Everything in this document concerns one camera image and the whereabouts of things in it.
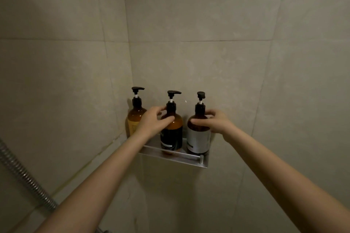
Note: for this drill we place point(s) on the person's right hand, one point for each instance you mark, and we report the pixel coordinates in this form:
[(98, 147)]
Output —
[(218, 123)]

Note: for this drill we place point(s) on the person's left hand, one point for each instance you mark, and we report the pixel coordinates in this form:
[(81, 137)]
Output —
[(149, 125)]

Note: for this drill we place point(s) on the person's right thumb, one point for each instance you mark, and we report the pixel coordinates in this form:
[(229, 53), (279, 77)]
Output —
[(199, 121)]

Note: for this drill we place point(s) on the person's left thumb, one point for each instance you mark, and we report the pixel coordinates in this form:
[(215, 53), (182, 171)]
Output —
[(167, 121)]

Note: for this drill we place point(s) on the amber pump bottle black label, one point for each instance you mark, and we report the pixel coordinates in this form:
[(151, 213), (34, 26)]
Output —
[(172, 137)]

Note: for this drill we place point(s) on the amber pump bottle grey label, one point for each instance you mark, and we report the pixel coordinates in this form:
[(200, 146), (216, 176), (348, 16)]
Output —
[(199, 140)]

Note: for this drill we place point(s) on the person's left forearm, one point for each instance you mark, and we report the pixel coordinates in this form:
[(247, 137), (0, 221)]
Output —
[(104, 181)]

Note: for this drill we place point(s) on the person's right forearm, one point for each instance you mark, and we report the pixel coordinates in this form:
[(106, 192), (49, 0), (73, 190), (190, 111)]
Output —
[(279, 183)]

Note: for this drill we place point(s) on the amber pump bottle yellow label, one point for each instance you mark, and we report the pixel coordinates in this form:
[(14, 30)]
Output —
[(135, 116)]

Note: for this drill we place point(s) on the metal shower shelf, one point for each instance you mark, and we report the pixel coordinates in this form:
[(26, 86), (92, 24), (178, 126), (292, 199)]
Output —
[(177, 157)]

